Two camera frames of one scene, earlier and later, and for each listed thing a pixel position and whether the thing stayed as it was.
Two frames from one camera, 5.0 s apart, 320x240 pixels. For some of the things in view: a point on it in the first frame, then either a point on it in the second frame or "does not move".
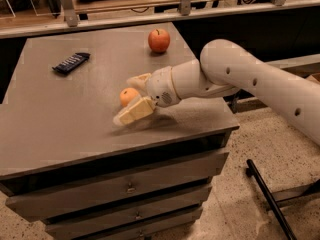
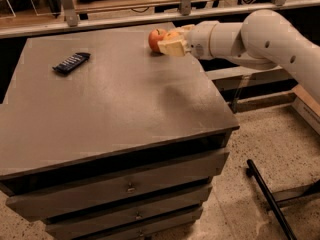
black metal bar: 252,172 does not move
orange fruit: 127,94 → 172,35
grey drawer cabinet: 65,162 does not move
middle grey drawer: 126,216 does not move
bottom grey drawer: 151,229 does not move
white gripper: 160,85 → 198,41
